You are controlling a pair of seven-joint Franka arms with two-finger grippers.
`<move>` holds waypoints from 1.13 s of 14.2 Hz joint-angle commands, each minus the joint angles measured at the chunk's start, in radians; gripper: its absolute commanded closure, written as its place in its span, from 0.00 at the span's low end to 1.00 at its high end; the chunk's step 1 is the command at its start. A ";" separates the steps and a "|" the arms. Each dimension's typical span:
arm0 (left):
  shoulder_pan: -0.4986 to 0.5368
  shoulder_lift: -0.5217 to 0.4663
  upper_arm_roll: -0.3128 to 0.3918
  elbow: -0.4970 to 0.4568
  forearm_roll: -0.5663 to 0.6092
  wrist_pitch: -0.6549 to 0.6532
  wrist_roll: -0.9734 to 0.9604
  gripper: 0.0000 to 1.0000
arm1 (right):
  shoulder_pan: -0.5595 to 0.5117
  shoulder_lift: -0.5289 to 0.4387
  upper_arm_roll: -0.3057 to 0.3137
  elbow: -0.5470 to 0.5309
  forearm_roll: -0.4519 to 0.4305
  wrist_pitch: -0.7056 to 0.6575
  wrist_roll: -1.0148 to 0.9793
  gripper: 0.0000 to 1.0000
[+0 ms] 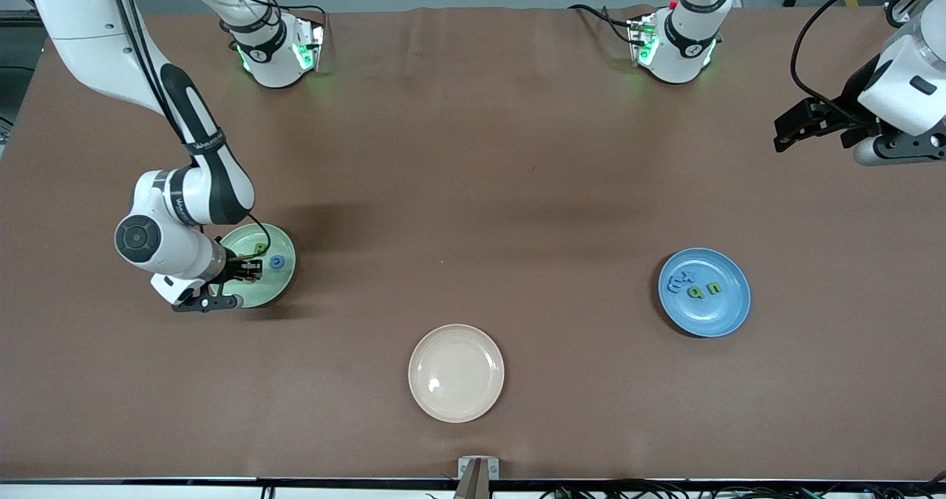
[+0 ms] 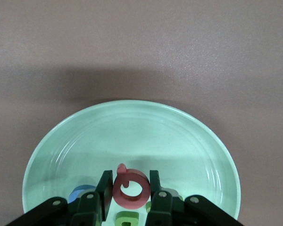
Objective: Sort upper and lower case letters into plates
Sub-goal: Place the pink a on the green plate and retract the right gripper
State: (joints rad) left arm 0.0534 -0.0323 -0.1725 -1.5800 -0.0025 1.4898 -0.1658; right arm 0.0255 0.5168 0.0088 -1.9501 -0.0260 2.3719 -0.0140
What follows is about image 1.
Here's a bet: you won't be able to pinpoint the light green plate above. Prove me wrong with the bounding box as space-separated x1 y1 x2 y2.
214 223 297 309

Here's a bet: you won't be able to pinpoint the blue plate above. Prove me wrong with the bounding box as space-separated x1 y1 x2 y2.
658 247 752 338

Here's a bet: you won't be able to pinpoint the beige plate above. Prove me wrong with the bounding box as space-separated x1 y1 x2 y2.
408 324 506 424

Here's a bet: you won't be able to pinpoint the brown table mat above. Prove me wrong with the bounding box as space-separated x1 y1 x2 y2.
0 5 946 483

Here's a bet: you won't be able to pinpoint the black left arm base cable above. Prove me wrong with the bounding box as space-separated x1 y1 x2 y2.
568 4 638 45

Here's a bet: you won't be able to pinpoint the black arm base cable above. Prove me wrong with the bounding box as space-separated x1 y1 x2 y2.
568 4 638 45
248 0 328 23

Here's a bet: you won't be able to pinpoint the black right arm base cable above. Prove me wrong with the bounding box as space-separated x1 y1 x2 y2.
248 0 328 23

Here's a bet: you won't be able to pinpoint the grey metal camera mount bracket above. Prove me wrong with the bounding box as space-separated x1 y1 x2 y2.
453 455 500 499

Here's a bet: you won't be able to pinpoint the tangled black cables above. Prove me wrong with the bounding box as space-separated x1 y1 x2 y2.
540 481 946 499

